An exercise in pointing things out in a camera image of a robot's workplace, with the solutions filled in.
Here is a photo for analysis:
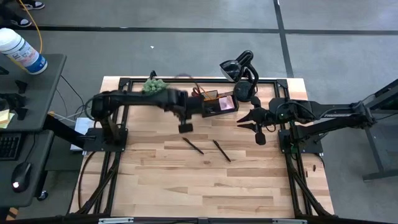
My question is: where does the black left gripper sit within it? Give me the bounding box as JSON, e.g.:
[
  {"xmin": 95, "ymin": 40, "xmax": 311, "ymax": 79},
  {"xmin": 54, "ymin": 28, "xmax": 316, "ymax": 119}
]
[{"xmin": 169, "ymin": 90, "xmax": 206, "ymax": 134}]

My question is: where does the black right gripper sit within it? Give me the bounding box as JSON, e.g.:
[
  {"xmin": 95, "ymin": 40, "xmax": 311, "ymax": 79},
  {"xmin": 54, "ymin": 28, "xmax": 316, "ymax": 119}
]
[{"xmin": 236, "ymin": 96, "xmax": 274, "ymax": 146}]

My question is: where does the black mesh desk organizer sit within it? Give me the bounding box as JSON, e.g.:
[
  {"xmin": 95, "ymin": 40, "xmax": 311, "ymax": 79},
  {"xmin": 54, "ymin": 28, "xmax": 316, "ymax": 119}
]
[{"xmin": 201, "ymin": 89, "xmax": 240, "ymax": 118}]

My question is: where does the pink sticky note pad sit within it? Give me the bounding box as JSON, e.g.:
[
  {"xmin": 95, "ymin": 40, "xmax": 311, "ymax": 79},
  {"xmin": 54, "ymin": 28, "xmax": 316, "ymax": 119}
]
[{"xmin": 218, "ymin": 95, "xmax": 236, "ymax": 111}]

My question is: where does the black pen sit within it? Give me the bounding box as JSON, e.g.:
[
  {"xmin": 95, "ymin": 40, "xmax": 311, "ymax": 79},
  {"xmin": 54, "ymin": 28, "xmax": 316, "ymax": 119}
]
[
  {"xmin": 182, "ymin": 137, "xmax": 205, "ymax": 156},
  {"xmin": 212, "ymin": 139, "xmax": 232, "ymax": 163}
]

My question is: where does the black gooseneck desk lamp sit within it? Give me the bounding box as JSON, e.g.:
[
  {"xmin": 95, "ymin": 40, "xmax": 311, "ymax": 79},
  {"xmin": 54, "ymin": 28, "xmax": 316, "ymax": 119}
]
[{"xmin": 219, "ymin": 50, "xmax": 260, "ymax": 103}]

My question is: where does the green plant in white pot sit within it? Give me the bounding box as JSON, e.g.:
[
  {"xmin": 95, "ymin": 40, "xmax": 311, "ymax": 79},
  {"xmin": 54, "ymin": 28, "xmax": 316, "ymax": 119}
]
[{"xmin": 142, "ymin": 78, "xmax": 169, "ymax": 96}]

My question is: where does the grey metal stand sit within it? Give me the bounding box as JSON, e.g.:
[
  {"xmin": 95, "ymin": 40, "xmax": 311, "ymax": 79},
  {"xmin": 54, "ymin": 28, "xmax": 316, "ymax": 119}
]
[{"xmin": 357, "ymin": 79, "xmax": 398, "ymax": 181}]

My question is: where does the black side desk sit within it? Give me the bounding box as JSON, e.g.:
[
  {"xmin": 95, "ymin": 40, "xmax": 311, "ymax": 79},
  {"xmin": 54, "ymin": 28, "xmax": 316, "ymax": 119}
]
[{"xmin": 0, "ymin": 53, "xmax": 68, "ymax": 133}]

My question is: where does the black keyboard tray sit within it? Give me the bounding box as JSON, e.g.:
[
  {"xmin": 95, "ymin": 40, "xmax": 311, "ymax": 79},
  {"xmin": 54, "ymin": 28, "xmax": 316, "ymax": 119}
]
[{"xmin": 0, "ymin": 129, "xmax": 55, "ymax": 208}]

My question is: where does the white wipes canister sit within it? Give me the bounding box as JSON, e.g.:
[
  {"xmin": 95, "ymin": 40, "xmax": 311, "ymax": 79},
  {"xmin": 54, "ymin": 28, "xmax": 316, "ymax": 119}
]
[{"xmin": 0, "ymin": 27, "xmax": 49, "ymax": 75}]

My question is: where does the black computer mouse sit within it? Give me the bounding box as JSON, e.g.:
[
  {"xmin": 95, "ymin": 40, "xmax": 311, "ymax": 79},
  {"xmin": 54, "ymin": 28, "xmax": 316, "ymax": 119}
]
[{"xmin": 11, "ymin": 161, "xmax": 32, "ymax": 194}]

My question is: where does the yellow sticky note pad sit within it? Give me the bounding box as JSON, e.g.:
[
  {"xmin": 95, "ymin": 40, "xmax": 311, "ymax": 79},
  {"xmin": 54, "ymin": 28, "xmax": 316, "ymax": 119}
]
[{"xmin": 0, "ymin": 108, "xmax": 16, "ymax": 129}]

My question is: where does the black keyboard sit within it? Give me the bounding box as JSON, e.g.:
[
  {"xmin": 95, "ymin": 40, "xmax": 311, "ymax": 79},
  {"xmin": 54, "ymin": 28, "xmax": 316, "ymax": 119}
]
[{"xmin": 0, "ymin": 133, "xmax": 22, "ymax": 161}]

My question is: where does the person's shoe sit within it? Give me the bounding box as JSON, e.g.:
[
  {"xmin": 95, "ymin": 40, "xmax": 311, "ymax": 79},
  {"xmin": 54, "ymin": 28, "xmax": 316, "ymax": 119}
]
[
  {"xmin": 9, "ymin": 17, "xmax": 32, "ymax": 28},
  {"xmin": 22, "ymin": 0, "xmax": 46, "ymax": 10}
]

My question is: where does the black aluminium table frame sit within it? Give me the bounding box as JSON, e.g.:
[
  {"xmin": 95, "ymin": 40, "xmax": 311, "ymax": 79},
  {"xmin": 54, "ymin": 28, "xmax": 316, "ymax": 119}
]
[{"xmin": 70, "ymin": 77, "xmax": 335, "ymax": 224}]

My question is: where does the silver table-edge bracket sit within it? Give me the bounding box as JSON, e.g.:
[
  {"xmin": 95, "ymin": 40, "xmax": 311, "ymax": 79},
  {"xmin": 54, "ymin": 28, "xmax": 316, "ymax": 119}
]
[
  {"xmin": 98, "ymin": 217, "xmax": 134, "ymax": 224},
  {"xmin": 272, "ymin": 218, "xmax": 307, "ymax": 224}
]

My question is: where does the black floor cable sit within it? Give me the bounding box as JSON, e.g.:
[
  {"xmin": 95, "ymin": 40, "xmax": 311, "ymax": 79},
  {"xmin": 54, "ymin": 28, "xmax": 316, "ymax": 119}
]
[{"xmin": 55, "ymin": 74, "xmax": 91, "ymax": 122}]

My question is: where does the yellow cable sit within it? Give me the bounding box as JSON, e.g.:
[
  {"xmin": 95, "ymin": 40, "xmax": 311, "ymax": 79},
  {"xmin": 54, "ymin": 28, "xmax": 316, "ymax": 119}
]
[{"xmin": 17, "ymin": 0, "xmax": 43, "ymax": 54}]

